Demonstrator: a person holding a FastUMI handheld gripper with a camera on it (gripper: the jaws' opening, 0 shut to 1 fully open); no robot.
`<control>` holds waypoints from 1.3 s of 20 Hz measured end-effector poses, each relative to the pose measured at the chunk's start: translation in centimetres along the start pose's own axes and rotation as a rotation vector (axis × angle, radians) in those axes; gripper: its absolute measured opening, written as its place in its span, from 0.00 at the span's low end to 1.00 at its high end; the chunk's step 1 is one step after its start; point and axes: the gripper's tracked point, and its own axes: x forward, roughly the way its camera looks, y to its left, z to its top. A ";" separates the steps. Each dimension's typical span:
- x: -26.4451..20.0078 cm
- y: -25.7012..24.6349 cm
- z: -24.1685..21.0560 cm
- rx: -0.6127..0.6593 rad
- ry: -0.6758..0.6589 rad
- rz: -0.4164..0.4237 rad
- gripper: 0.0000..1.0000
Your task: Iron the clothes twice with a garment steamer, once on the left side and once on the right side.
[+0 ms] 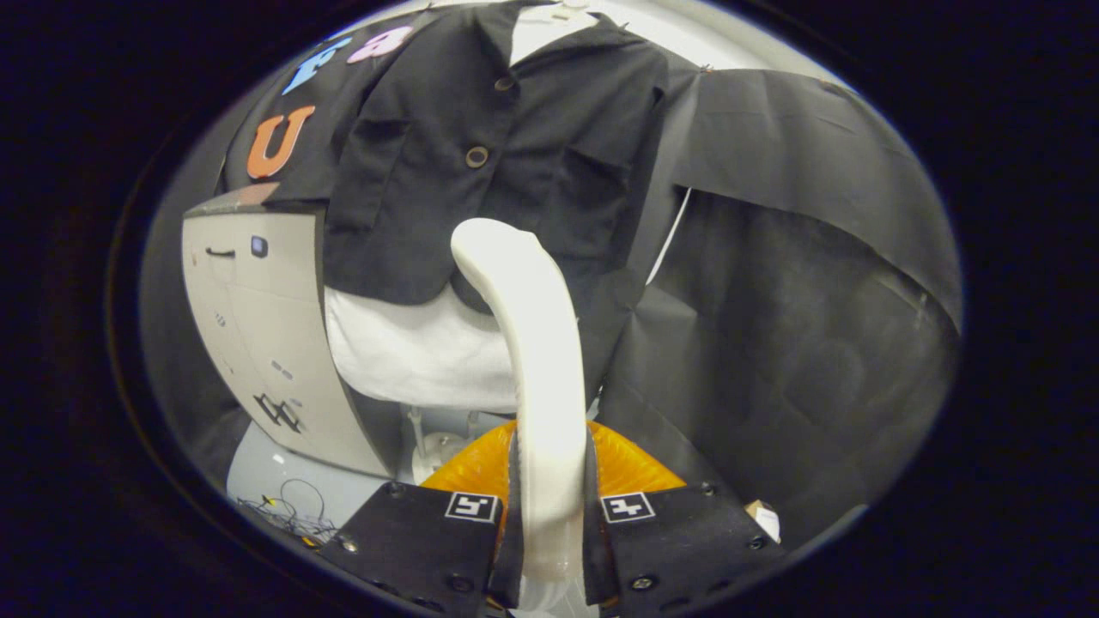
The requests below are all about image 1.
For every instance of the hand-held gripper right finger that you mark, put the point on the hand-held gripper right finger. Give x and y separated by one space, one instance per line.
598 558

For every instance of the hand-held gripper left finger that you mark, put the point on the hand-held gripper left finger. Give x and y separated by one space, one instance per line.
511 566

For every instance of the white garment steamer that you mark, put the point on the white garment steamer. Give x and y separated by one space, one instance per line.
532 343

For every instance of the black suit jacket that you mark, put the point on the black suit jacket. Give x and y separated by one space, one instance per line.
429 172

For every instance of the white mannequin stand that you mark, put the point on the white mannequin stand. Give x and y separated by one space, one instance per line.
438 451

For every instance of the small white and tan object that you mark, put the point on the small white and tan object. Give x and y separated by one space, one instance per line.
764 521

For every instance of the white mannequin torso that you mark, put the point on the white mannequin torso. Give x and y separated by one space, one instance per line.
412 352

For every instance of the black backdrop cloth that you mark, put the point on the black backdrop cloth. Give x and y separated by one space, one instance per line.
816 343

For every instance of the grey cabinet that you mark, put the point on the grey cabinet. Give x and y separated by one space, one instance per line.
258 326

